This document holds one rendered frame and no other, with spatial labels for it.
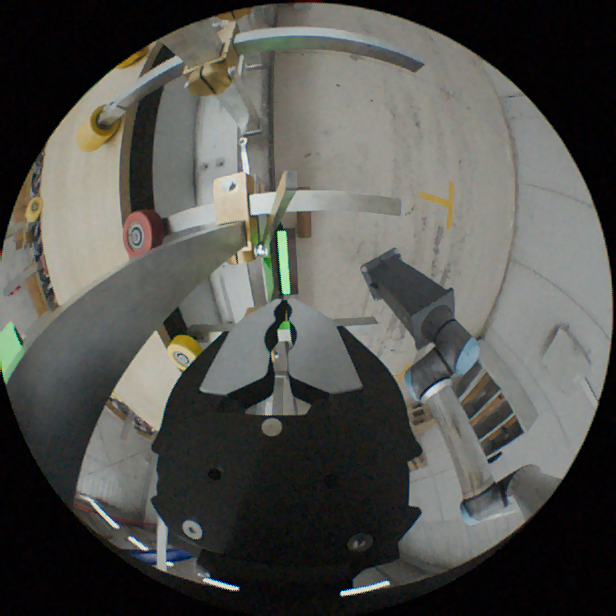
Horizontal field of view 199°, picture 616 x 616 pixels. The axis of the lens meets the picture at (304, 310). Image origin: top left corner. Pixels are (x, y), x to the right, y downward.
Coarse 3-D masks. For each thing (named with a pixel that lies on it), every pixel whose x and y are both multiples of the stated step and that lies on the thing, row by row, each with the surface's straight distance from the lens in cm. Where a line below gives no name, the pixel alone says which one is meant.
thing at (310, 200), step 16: (272, 192) 26; (304, 192) 26; (320, 192) 26; (336, 192) 27; (352, 192) 27; (192, 208) 30; (208, 208) 29; (256, 208) 27; (288, 208) 26; (304, 208) 26; (320, 208) 26; (336, 208) 27; (352, 208) 27; (368, 208) 28; (384, 208) 29; (400, 208) 31; (176, 224) 32; (192, 224) 30
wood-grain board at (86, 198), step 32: (96, 96) 72; (64, 128) 93; (128, 128) 45; (64, 160) 75; (96, 160) 49; (128, 160) 42; (64, 192) 68; (96, 192) 46; (128, 192) 39; (64, 224) 66; (96, 224) 45; (64, 256) 70; (96, 256) 47; (128, 256) 36; (64, 288) 80; (160, 352) 44; (128, 384) 81; (160, 384) 59; (160, 416) 95
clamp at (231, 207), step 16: (224, 176) 28; (240, 176) 27; (224, 192) 27; (240, 192) 26; (224, 208) 27; (240, 208) 26; (224, 224) 27; (256, 224) 30; (256, 240) 29; (240, 256) 27
